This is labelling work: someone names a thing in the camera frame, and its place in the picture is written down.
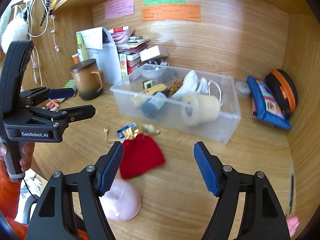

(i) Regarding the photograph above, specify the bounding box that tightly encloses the blue staples box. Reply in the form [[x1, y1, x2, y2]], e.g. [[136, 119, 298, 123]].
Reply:
[[117, 122, 138, 139]]

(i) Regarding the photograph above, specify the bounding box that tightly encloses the pink round container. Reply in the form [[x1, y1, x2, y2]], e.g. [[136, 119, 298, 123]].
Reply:
[[99, 179, 142, 221]]

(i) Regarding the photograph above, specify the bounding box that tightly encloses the beige spiral seashell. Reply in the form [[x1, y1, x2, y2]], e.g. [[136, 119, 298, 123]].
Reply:
[[141, 124, 161, 135]]

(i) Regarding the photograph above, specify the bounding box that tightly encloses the red velvet pouch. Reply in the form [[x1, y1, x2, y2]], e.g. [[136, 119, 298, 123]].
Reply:
[[119, 134, 166, 179]]

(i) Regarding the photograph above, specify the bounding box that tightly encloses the person's left hand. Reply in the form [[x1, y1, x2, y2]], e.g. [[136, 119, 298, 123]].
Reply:
[[0, 141, 36, 172]]

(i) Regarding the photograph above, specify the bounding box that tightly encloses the green orange snack packet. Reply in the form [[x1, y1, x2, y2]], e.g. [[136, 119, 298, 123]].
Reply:
[[44, 80, 77, 111]]

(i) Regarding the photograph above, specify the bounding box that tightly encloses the brown lidded mug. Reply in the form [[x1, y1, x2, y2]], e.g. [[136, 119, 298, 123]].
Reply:
[[70, 59, 105, 101]]

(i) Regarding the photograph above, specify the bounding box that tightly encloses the green spray bottle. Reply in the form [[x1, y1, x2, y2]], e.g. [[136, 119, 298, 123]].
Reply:
[[76, 32, 90, 61]]

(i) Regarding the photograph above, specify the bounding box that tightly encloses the white paper file folder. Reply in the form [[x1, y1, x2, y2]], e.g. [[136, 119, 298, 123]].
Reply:
[[76, 27, 121, 84]]

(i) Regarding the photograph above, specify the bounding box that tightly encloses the fruit print carton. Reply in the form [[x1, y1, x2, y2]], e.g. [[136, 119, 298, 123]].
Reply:
[[119, 53, 128, 79]]

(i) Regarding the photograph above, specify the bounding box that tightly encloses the dark glass bottle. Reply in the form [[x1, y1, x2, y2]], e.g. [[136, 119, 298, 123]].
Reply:
[[141, 88, 169, 119]]

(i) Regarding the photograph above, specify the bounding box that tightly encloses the stack of books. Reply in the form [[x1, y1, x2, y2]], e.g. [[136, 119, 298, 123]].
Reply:
[[117, 38, 150, 75]]

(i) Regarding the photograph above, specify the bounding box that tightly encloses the yellow lotion tube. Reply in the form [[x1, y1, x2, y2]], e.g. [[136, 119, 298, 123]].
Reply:
[[130, 83, 167, 108]]

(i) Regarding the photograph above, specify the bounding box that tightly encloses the small clear trinket bowl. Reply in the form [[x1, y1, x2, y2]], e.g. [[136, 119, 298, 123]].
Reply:
[[138, 64, 168, 80]]

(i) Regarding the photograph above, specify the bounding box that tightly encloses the pink coil packet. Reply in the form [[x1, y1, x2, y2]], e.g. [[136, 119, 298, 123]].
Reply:
[[108, 25, 133, 45]]

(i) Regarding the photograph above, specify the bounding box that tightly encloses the blue patterned pouch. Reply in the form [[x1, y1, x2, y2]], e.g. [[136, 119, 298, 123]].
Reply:
[[247, 76, 291, 130]]

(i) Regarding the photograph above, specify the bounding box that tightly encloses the white cardboard box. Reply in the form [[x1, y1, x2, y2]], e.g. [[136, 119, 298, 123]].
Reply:
[[139, 45, 169, 62]]

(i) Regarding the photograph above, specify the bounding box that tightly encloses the pink paper note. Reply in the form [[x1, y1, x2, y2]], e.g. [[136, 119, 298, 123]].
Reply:
[[104, 0, 135, 20]]

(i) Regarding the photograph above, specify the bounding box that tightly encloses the cream tape roll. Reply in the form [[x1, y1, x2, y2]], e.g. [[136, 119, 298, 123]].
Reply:
[[181, 92, 220, 127]]

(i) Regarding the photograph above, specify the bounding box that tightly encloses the clear plastic storage bin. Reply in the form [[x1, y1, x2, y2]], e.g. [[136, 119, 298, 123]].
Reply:
[[110, 66, 241, 144]]

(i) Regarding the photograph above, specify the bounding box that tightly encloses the small white round jar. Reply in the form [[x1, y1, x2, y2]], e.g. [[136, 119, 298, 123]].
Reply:
[[235, 81, 251, 98]]

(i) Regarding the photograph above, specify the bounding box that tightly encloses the white crumpled cloth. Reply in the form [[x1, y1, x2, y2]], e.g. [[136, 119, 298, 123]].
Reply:
[[170, 70, 209, 100]]

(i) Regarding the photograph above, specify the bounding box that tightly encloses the black orange zip case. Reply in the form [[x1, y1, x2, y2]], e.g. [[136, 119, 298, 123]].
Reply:
[[265, 69, 298, 119]]

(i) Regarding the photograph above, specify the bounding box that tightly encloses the green paper note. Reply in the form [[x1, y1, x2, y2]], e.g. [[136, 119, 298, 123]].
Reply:
[[144, 0, 186, 6]]

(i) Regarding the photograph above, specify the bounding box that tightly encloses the orange paper note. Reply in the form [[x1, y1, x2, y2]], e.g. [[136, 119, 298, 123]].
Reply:
[[141, 3, 201, 22]]

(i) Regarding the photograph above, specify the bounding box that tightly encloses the white hanging cable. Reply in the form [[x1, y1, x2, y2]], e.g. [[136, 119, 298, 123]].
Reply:
[[12, 0, 61, 86]]

